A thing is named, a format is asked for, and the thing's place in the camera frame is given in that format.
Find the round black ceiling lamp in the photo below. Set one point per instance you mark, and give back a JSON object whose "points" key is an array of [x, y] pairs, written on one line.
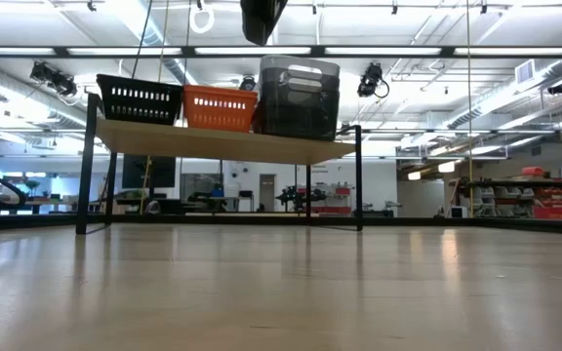
{"points": [[248, 84]]}

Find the red storage bin rack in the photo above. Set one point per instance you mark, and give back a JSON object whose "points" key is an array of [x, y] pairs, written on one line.
{"points": [[554, 213]]}

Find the background desk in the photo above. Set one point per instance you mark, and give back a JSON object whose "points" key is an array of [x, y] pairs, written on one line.
{"points": [[222, 199]]}

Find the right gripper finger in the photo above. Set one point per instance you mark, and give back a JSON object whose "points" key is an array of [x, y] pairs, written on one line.
{"points": [[261, 19]]}

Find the black overhead frame beam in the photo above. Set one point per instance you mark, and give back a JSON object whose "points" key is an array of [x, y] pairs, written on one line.
{"points": [[317, 50]]}

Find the grey door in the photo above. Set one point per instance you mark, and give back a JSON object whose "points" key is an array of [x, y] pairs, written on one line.
{"points": [[267, 192]]}

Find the wooden shelf with black legs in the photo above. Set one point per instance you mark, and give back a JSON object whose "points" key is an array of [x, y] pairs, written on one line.
{"points": [[212, 144]]}

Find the black background robot arm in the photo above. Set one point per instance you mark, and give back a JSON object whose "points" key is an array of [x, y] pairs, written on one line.
{"points": [[293, 197]]}

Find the black aluminium table frame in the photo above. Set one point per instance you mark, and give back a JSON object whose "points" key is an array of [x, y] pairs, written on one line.
{"points": [[456, 222]]}

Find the black ceiling-mounted device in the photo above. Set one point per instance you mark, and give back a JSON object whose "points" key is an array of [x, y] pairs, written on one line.
{"points": [[560, 88]]}

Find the black monitor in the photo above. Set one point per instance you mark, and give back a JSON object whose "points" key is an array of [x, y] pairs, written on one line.
{"points": [[137, 170]]}

